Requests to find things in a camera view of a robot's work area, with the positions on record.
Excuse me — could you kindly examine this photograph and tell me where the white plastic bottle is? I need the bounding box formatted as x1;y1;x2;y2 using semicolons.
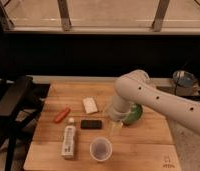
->
61;118;76;159

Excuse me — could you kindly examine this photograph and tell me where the black rectangular block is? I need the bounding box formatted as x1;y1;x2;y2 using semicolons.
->
80;120;102;129

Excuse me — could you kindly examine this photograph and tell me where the translucent yellowish gripper finger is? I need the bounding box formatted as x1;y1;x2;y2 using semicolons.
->
110;121;123;136

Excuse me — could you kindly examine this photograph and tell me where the white sponge block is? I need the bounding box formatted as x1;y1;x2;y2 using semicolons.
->
83;97;98;114

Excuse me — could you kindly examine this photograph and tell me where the green ceramic bowl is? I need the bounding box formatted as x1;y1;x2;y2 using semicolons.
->
123;104;143;125

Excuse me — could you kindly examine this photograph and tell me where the black chair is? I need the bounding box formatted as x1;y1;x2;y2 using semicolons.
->
0;76;49;171

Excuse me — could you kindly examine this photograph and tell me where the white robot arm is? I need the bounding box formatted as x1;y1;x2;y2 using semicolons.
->
108;70;200;135

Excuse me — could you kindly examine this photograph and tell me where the round metal container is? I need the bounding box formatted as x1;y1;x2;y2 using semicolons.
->
172;70;196;95

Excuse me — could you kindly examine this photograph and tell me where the orange carrot toy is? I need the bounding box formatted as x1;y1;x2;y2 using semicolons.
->
54;107;71;123

